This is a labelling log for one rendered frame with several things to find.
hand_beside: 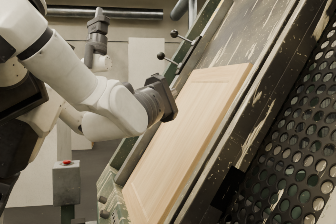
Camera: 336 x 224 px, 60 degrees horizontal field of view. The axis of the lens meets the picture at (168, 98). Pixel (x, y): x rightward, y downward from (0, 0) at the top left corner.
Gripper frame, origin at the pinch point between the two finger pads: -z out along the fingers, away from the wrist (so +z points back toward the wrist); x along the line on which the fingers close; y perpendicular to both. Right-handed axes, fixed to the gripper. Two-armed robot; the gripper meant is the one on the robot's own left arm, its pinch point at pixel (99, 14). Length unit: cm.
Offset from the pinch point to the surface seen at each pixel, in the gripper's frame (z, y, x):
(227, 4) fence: -7, -40, 40
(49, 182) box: 82, -94, -213
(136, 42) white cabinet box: -130, -226, -229
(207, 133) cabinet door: 55, 1, 56
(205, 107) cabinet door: 46, -7, 50
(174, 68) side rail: 14.3, -43.3, 6.2
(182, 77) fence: 26.1, -29.4, 22.9
